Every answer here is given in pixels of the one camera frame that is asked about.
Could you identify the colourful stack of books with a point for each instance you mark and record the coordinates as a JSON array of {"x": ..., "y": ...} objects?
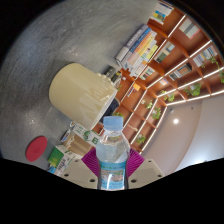
[{"x": 140, "y": 50}]

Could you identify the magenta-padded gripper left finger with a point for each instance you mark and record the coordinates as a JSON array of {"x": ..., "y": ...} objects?
[{"x": 78, "y": 171}]

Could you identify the dark blue chair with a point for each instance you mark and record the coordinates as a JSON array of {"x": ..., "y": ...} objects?
[{"x": 114, "y": 106}]

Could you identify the tall white carton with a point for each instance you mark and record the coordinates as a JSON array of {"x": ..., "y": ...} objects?
[{"x": 87, "y": 135}]

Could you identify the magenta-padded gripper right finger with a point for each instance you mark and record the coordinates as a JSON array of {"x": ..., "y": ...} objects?
[{"x": 146, "y": 171}]

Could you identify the orange wooden shelf unit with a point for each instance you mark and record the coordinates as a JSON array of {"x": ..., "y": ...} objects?
[{"x": 181, "y": 55}]

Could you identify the clear blue-capped water bottle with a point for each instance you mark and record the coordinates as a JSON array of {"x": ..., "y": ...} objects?
[{"x": 112, "y": 156}]

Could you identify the round recessed ceiling light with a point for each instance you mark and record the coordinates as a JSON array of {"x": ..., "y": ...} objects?
[{"x": 175, "y": 121}]

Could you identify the pile of dark magazines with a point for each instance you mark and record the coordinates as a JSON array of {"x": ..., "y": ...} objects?
[{"x": 112, "y": 75}]

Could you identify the flat round red coaster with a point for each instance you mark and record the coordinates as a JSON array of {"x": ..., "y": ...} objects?
[{"x": 36, "y": 149}]

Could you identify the green and white box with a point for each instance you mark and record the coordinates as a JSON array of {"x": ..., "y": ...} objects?
[{"x": 56, "y": 158}]

